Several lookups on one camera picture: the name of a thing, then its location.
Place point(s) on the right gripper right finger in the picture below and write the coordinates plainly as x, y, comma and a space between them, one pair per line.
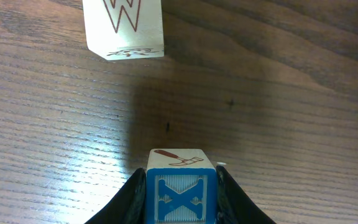
233, 204

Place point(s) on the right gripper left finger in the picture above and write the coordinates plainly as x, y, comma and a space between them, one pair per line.
128, 205

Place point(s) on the blue letter block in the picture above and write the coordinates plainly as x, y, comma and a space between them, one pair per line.
181, 187

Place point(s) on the wooden block near blue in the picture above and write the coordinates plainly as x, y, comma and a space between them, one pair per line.
124, 29

